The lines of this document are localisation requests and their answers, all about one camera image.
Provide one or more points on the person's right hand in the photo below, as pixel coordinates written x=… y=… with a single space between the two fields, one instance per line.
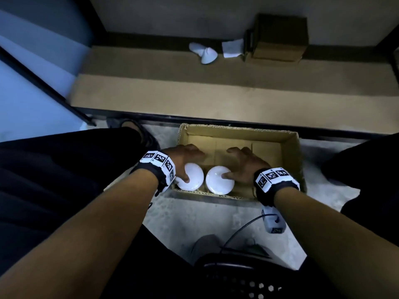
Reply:
x=249 y=166

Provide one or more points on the person's left hand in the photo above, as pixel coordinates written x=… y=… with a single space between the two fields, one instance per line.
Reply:
x=182 y=155

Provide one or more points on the white jar with blue label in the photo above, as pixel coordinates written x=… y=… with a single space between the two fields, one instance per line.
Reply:
x=194 y=179
x=218 y=183

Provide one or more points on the brown cardboard box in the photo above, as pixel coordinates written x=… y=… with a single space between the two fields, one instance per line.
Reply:
x=280 y=146

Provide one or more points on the black frame wooden shelf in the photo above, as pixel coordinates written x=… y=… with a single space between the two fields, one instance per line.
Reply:
x=218 y=96

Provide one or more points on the person's left forearm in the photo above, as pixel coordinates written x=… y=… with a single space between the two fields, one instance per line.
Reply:
x=78 y=246

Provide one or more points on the person's right forearm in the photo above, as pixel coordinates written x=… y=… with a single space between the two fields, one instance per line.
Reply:
x=336 y=252

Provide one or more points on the person's right leg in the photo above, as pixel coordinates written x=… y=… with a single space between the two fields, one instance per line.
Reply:
x=374 y=183

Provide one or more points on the person's leg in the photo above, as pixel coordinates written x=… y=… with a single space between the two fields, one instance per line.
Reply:
x=374 y=183
x=56 y=183

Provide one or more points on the person's left leg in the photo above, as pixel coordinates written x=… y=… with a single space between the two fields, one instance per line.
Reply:
x=56 y=183

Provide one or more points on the black wristband with marker tags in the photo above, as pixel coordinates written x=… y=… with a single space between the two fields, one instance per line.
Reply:
x=274 y=180
x=159 y=166

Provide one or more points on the black sandal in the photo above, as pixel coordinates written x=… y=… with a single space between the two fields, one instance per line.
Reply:
x=146 y=137

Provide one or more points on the black perforated plastic stool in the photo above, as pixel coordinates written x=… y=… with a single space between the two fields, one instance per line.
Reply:
x=243 y=277

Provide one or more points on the white paper piece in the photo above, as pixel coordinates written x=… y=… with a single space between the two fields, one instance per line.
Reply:
x=233 y=49

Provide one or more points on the small flat brown carton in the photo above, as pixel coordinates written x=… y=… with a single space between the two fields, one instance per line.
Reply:
x=280 y=34

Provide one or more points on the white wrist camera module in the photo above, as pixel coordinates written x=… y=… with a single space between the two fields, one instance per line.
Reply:
x=274 y=222

